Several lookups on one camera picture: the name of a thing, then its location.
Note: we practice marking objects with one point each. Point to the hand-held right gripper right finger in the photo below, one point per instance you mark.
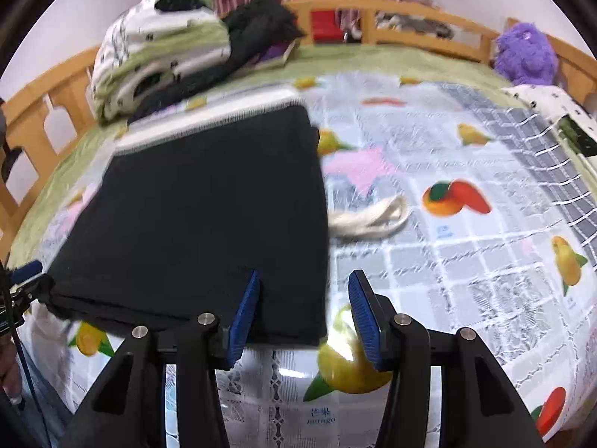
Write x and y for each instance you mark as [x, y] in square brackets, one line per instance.
[364, 317]

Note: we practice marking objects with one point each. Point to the fruit printed tablecloth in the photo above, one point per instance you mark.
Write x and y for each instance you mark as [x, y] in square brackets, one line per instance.
[466, 266]

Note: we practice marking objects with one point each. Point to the purple book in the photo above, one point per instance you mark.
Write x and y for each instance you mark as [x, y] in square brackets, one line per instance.
[276, 53]

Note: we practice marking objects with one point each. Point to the dark hanging bag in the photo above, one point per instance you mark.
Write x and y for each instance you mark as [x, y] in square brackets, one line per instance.
[7, 158]

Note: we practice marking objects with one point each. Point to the red chair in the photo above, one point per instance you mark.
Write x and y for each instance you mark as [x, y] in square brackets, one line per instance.
[324, 25]

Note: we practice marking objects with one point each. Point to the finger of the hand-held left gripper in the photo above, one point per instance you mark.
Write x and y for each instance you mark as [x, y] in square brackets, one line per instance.
[29, 270]

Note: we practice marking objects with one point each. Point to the blue jeans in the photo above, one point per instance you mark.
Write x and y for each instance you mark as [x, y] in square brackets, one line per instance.
[39, 406]

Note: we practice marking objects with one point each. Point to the black jacket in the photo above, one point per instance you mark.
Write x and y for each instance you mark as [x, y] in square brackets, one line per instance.
[256, 28]

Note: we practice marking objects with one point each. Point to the grey cloth pile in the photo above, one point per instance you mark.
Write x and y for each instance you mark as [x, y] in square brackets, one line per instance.
[410, 22]

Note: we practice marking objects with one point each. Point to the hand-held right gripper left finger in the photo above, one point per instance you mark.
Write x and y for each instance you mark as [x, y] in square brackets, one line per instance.
[243, 317]

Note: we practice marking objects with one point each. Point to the folded white floral quilt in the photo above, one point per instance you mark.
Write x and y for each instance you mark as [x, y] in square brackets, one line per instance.
[158, 42]

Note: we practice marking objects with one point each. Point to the person's left hand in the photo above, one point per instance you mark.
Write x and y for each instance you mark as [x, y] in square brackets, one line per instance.
[10, 373]

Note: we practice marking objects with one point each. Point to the purple plush toy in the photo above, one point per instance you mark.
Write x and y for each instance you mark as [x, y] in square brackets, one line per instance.
[524, 53]

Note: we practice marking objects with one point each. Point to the black pants white waistband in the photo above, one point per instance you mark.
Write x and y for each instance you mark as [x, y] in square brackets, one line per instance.
[186, 219]

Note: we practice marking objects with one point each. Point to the wooden bed frame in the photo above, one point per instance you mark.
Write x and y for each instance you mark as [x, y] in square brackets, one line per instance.
[419, 12]

